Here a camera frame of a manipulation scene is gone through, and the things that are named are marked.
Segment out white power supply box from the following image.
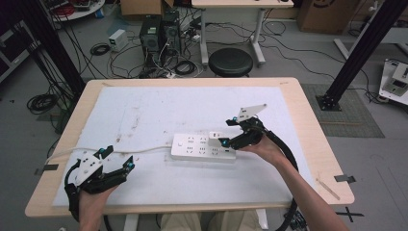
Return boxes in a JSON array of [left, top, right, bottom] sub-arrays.
[[108, 28, 130, 53]]

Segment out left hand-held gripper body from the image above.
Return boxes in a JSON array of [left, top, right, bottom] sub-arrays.
[[73, 152, 128, 195]]

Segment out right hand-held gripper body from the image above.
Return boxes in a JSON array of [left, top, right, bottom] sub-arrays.
[[228, 103, 268, 151]]

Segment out black tape strip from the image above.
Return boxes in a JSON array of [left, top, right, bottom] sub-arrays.
[[333, 174, 357, 184], [34, 164, 60, 176]]

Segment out white charger plug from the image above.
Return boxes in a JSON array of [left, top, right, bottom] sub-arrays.
[[208, 130, 230, 148]]

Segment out black computer tower green sticker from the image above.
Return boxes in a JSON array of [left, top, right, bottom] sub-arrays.
[[140, 13, 164, 54]]

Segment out wooden desk with white legs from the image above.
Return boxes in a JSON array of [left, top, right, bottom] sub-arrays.
[[191, 0, 294, 67]]

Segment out person's right hand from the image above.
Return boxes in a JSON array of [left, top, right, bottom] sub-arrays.
[[238, 134, 287, 168]]

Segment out person's legs in beige trousers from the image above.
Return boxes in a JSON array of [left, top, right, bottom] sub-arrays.
[[159, 210, 258, 231]]

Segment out white device on floor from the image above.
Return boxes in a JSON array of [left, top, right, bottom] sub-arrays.
[[378, 58, 408, 106]]

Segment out round white table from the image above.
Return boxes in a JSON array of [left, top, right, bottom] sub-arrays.
[[50, 0, 106, 22]]

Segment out open cardboard box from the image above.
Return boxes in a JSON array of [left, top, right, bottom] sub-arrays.
[[119, 0, 174, 17]]

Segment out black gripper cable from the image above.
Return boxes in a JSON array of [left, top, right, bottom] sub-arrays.
[[264, 129, 300, 231], [64, 159, 81, 223]]

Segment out grey floor mat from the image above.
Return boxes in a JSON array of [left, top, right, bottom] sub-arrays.
[[301, 83, 386, 140]]

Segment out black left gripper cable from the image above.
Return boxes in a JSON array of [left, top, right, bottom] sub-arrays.
[[64, 159, 81, 223]]

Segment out white power strip cable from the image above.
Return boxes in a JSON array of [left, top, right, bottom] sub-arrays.
[[44, 144, 174, 166]]

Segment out coiled black cable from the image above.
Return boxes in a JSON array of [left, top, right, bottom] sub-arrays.
[[26, 93, 60, 116], [89, 42, 112, 57], [174, 60, 197, 77]]

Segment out person's left hand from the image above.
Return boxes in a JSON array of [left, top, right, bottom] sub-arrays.
[[78, 185, 118, 217]]

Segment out wooden table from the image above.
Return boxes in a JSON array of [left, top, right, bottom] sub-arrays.
[[24, 76, 355, 218]]

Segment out closed cardboard box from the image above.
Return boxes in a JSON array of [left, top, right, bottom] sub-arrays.
[[295, 0, 363, 35]]

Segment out grey metal rack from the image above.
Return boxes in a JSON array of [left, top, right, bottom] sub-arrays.
[[0, 20, 40, 84]]

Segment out white foam mat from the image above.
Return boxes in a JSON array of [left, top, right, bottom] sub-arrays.
[[52, 86, 317, 207]]

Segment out black round stool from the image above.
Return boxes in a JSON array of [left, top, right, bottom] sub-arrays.
[[208, 47, 255, 78]]

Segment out black aluminium post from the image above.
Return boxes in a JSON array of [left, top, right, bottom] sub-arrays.
[[315, 0, 408, 112], [21, 0, 87, 94]]

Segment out white power strip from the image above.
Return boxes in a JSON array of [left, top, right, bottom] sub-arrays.
[[170, 133, 238, 163]]

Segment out black tape cross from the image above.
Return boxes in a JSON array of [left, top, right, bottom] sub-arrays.
[[334, 206, 366, 223]]

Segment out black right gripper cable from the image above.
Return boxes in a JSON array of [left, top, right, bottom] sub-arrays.
[[264, 129, 300, 231]]

